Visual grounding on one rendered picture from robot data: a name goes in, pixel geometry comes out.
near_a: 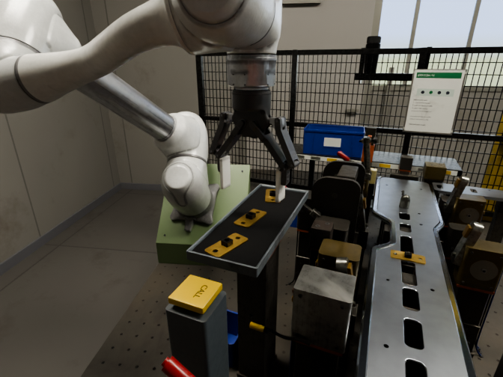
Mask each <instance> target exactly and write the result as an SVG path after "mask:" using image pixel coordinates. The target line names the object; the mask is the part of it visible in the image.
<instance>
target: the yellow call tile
mask: <svg viewBox="0 0 503 377"><path fill-rule="evenodd" d="M221 291H222V284H221V283H218V282H215V281H211V280H207V279H205V278H200V277H197V276H194V275H190V276H188V278H187V279H185V281H184V282H182V284H181V285H179V287H178V288H176V290H175V291H173V293H172V294H171V295H170V296H169V297H168V302H169V304H173V305H176V306H178V307H182V308H185V309H187V310H191V311H194V312H196V313H200V314H204V313H205V311H206V310H207V308H208V307H209V306H210V305H211V304H212V302H213V301H214V299H215V298H216V296H217V295H218V294H219V293H220V292H221Z"/></svg>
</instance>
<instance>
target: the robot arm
mask: <svg viewBox="0 0 503 377"><path fill-rule="evenodd" d="M281 17H282V0H150V1H147V2H146V3H144V4H142V5H140V6H138V7H136V8H134V9H133V10H131V11H129V12H127V13H125V14H124V15H123V16H121V17H120V18H119V19H117V20H115V21H114V22H113V23H112V24H111V25H110V26H109V27H107V28H106V29H105V30H104V31H102V32H101V33H100V34H98V35H97V36H96V37H95V38H94V39H93V40H92V41H90V42H89V43H88V44H86V45H84V46H81V44H80V42H79V40H78V39H77V38H76V37H75V35H74V34H73V32H72V31H71V30H70V29H69V27H68V26H67V24H66V23H65V22H64V20H63V16H62V15H61V12H60V10H59V9H58V7H57V5H56V4H55V3H54V1H53V0H0V114H14V113H20V112H24V111H30V110H33V109H36V108H39V107H41V106H43V105H45V104H48V103H50V102H54V101H56V100H57V99H59V98H61V97H62V96H64V95H66V94H68V93H69V92H71V91H74V90H75V89H76V90H78V91H79V92H81V93H83V94H84V95H86V96H88V97H89V98H91V99H92V100H94V101H95V102H98V103H99V104H100V105H102V106H104V107H105V108H107V109H108V110H110V111H112V112H114V113H115V114H117V115H118V116H120V117H122V118H123V119H124V120H126V121H128V122H130V123H131V124H133V125H134V126H136V127H138V128H139V129H141V130H143V131H144V132H146V133H147V134H149V135H151V136H152V137H153V139H154V142H155V145H156V146H157V147H158V148H159V149H160V150H161V151H162V153H163V154H164V155H165V156H166V157H167V165H166V168H165V170H164V171H163V173H162V177H161V188H162V192H163V194H164V195H165V198H166V199H167V201H168V202H169V203H170V204H171V205H172V206H173V207H174V208H173V211H172V213H171V214H170V219H171V220H172V221H178V220H182V221H185V231H187V232H191V231H192V227H193V225H194V223H195V222H200V223H204V224H206V225H211V224H212V223H213V211H214V207H215V203H216V196H217V193H218V191H219V189H220V187H219V185H218V184H216V183H214V184H209V182H208V175H207V158H208V136H207V128H206V126H205V124H204V122H203V120H202V119H201V118H200V117H199V116H198V115H197V114H194V113H192V112H189V111H182V112H179V113H171V114H168V113H166V112H165V111H163V110H162V109H161V108H160V107H159V106H157V105H156V104H154V103H153V102H151V101H150V100H149V99H148V98H147V97H145V96H144V95H142V94H141V93H139V92H138V91H137V90H136V89H135V88H133V87H132V86H130V85H129V84H127V83H126V82H125V81H124V80H122V79H121V78H119V77H118V76H116V75H115V74H114V73H113V71H115V70H116V69H118V68H119V67H121V66H123V65H124V64H125V63H127V62H128V61H130V60H132V59H133V58H135V57H136V56H138V55H140V54H142V53H144V52H147V51H150V50H152V49H158V48H161V47H166V46H178V47H180V48H182V49H184V50H185V51H186V52H188V53H189V54H190V55H203V54H210V53H217V52H227V62H228V85H229V86H231V87H235V89H233V91H232V108H233V109H234V113H233V114H232V113H231V112H230V111H225V112H221V113H220V115H219V125H218V128H217V130H216V134H215V135H214V138H213V141H212V144H211V146H210V149H209V153H210V154H213V155H214V156H216V158H217V167H218V172H220V185H221V189H225V188H227V187H228V186H230V185H231V168H230V156H228V155H227V154H228V152H229V151H230V150H231V148H232V147H233V146H234V145H235V143H236V142H237V141H238V140H239V138H240V137H241V136H243V137H245V138H246V137H250V138H259V140H260V141H261V142H263V143H264V145H265V146H266V148H267V149H268V151H269V152H270V154H271V155H272V157H273V158H274V160H275V161H276V163H277V164H278V166H279V168H277V169H276V182H275V202H276V203H278V202H280V201H281V200H283V199H284V196H285V186H286V185H287V184H288V183H289V182H290V169H294V168H295V167H297V166H298V165H299V164H300V162H299V158H298V156H297V154H296V151H295V148H294V146H293V143H292V141H291V139H290V136H289V133H288V131H287V124H286V117H285V116H281V117H271V114H270V109H271V98H272V91H270V89H269V87H272V86H274V85H275V70H276V61H277V57H276V52H277V46H278V42H279V39H280V35H281ZM232 121H233V122H234V125H235V127H234V129H233V130H232V131H231V134H230V135H229V137H228V139H227V140H226V141H225V143H223V142H224V139H225V136H226V135H227V132H228V129H229V127H230V124H231V122H232ZM271 124H272V127H273V128H274V129H275V133H276V135H277V137H278V140H279V143H280V145H281V148H282V149H281V148H280V147H279V145H278V143H277V142H276V140H275V139H274V137H273V133H272V132H271V130H270V129H269V126H270V125H271ZM264 133H265V134H264ZM222 144H223V145H222Z"/></svg>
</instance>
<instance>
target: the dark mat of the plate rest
mask: <svg viewBox="0 0 503 377"><path fill-rule="evenodd" d="M266 189H275V188H268V187H263V186H261V187H260V188H259V189H258V190H257V191H256V192H255V193H254V194H253V195H251V196H250V197H249V198H248V199H247V200H246V201H245V202H244V203H243V204H242V205H240V206H239V207H238V208H237V209H236V210H235V211H234V212H233V213H232V214H231V215H229V216H228V217H227V218H226V219H225V220H224V221H223V222H222V223H221V224H220V225H219V226H218V227H217V228H216V229H215V230H214V231H213V232H212V233H211V234H209V235H208V236H207V237H206V238H205V239H204V240H203V241H202V242H201V243H200V244H198V245H197V246H196V247H195V248H194V249H193V250H192V251H194V252H197V253H200V254H206V255H209V254H208V253H206V252H205V249H206V248H208V247H210V246H211V245H214V244H215V243H217V242H219V241H221V240H222V239H224V238H225V237H228V236H229V235H231V234H233V233H238V234H240V235H242V236H244V237H246V238H248V241H247V242H245V243H244V244H242V245H241V246H239V247H237V248H235V249H233V250H232V251H230V252H229V253H227V254H226V255H224V256H223V257H220V258H221V259H224V260H230V261H233V262H236V263H242V264H245V265H248V266H254V267H256V266H257V264H258V263H259V262H260V260H261V258H262V257H263V256H264V254H265V253H266V251H267V250H268V248H269V247H270V245H271V244H272V242H273V241H274V239H275V238H276V236H277V235H278V233H279V232H280V230H281V229H282V227H283V226H284V225H285V223H286V222H287V220H288V218H289V217H290V216H291V214H292V213H293V211H294V209H295V208H296V207H297V205H298V204H299V202H300V201H301V199H302V198H303V197H304V195H305V193H302V192H297V191H288V190H285V196H284V199H283V200H281V202H280V203H266V202H265V197H266ZM252 209H258V210H261V211H264V212H266V215H265V216H264V217H262V218H261V219H260V220H259V221H257V222H256V223H254V224H253V225H252V226H250V227H249V228H244V227H241V226H237V225H235V224H234V222H235V221H236V220H237V219H239V218H241V217H242V216H244V215H245V214H246V213H247V212H249V211H251V210H252ZM209 256H211V255H209Z"/></svg>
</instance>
